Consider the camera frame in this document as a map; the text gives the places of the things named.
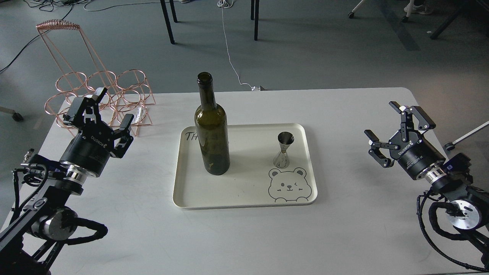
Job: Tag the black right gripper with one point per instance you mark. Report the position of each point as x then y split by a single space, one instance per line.
415 154

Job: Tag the dark green wine bottle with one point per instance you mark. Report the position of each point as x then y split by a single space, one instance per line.
211 123

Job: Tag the copper wire wine rack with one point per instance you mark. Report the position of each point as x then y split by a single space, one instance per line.
128 92

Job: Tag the grey caster wheel left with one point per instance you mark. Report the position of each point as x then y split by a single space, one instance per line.
14 114

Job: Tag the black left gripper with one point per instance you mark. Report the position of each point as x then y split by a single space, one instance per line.
95 142

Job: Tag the cream bear serving tray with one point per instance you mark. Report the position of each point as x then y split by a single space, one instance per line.
252 179

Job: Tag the white rod with caster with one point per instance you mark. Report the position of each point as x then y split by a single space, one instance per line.
451 145

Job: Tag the steel double jigger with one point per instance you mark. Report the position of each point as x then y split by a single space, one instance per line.
281 160

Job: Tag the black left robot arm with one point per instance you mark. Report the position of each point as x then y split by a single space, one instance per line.
41 223

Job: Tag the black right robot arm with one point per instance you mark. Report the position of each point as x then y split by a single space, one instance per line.
458 207

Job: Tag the office chair base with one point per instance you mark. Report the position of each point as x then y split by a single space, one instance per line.
412 7

